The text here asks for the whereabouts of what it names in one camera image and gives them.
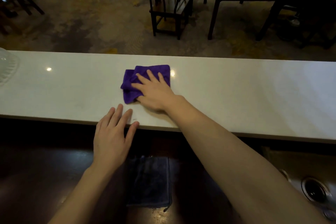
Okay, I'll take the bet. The person's right hand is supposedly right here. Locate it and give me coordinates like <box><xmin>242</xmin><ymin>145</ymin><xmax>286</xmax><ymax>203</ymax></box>
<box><xmin>131</xmin><ymin>69</ymin><xmax>184</xmax><ymax>113</ymax></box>

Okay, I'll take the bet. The person's left hand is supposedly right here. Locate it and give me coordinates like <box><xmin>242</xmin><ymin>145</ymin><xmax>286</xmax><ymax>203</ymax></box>
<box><xmin>92</xmin><ymin>103</ymin><xmax>140</xmax><ymax>172</ymax></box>

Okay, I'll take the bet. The purple cloth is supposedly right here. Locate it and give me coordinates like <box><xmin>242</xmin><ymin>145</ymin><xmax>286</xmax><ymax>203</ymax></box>
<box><xmin>120</xmin><ymin>64</ymin><xmax>171</xmax><ymax>105</ymax></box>

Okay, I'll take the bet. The grey cloth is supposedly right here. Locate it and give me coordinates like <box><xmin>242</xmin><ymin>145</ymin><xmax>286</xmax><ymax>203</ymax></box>
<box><xmin>126</xmin><ymin>155</ymin><xmax>173</xmax><ymax>212</ymax></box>

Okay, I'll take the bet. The person's left forearm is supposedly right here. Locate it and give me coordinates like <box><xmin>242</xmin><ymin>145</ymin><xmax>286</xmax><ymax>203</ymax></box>
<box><xmin>48</xmin><ymin>164</ymin><xmax>119</xmax><ymax>224</ymax></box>

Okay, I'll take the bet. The person's right forearm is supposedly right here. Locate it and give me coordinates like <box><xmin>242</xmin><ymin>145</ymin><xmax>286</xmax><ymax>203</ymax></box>
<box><xmin>165</xmin><ymin>95</ymin><xmax>331</xmax><ymax>224</ymax></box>

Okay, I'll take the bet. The clear glass dish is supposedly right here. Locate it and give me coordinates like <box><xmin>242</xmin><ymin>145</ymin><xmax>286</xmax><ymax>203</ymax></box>
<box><xmin>0</xmin><ymin>47</ymin><xmax>20</xmax><ymax>86</ymax></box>

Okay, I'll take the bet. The small round sink plug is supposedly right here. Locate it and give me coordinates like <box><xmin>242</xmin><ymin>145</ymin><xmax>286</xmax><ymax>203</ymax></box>
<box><xmin>279</xmin><ymin>169</ymin><xmax>292</xmax><ymax>183</ymax></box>

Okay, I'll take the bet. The stainless steel sink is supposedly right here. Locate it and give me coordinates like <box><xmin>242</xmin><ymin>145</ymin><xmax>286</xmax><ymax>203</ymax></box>
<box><xmin>262</xmin><ymin>146</ymin><xmax>336</xmax><ymax>224</ymax></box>

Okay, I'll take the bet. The round sink drain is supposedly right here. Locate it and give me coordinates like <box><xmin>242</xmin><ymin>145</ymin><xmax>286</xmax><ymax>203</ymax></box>
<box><xmin>301</xmin><ymin>177</ymin><xmax>329</xmax><ymax>203</ymax></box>

